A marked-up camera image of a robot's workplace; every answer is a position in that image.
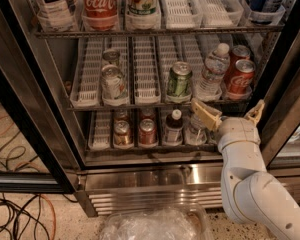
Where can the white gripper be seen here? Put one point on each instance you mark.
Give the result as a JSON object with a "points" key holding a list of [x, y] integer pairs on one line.
{"points": [[239, 130]]}

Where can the red coke can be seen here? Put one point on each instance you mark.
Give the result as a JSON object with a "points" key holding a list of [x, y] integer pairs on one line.
{"points": [[237, 52], [241, 76]]}

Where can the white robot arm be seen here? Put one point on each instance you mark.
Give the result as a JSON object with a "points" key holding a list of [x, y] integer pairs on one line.
{"points": [[249, 193]]}

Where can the green can bottom shelf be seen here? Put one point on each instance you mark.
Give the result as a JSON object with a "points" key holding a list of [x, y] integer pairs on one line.
{"points": [[213, 137]]}

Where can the middle shelf water bottle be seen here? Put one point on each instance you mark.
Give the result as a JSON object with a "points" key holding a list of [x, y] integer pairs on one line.
{"points": [[216, 63]]}

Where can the shelf water bottle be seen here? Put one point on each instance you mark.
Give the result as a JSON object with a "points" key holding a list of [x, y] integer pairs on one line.
{"points": [[216, 63], [196, 131]]}

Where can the bottom shelf water bottle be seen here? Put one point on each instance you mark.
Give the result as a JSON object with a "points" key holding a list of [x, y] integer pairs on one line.
{"points": [[196, 131]]}

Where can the green soda can middle shelf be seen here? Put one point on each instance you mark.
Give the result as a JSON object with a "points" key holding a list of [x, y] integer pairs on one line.
{"points": [[179, 80]]}

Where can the rear red can bottom shelf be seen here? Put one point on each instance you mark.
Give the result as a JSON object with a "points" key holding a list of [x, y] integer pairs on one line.
{"points": [[147, 113]]}

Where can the red can shelf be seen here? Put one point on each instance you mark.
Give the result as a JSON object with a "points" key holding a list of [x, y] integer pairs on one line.
{"points": [[147, 113], [147, 132]]}

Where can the front red can bottom shelf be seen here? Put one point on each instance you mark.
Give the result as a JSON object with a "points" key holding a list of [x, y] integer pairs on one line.
{"points": [[147, 132]]}

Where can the front gold can bottom shelf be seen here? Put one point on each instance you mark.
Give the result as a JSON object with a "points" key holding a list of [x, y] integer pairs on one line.
{"points": [[122, 133]]}

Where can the gold can shelf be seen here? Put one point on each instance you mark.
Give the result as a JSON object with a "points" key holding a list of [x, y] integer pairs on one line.
{"points": [[122, 133], [120, 115]]}

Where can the rear gold can bottom shelf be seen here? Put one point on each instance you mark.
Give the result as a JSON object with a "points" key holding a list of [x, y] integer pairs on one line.
{"points": [[120, 115]]}

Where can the front white soda can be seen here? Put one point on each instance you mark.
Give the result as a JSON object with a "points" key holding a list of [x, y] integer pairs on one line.
{"points": [[113, 82]]}

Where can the white soda can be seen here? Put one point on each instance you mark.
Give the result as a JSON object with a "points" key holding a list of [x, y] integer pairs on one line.
{"points": [[111, 56], [113, 82]]}

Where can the rear white soda can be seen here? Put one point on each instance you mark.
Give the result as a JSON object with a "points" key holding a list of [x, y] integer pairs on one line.
{"points": [[111, 56]]}

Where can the stainless steel fridge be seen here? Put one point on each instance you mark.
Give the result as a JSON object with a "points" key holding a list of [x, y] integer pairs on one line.
{"points": [[99, 99]]}

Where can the dark juice bottle white cap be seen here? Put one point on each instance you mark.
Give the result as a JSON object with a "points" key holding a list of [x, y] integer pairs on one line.
{"points": [[173, 127]]}

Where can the clear plastic bin with bag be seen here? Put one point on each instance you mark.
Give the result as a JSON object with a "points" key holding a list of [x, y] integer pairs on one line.
{"points": [[171, 222]]}

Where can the large coca-cola bottle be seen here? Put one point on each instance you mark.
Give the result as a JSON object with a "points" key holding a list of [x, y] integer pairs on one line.
{"points": [[100, 14]]}

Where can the tea bottle white label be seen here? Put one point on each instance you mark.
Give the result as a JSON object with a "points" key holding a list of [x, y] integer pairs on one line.
{"points": [[57, 15]]}

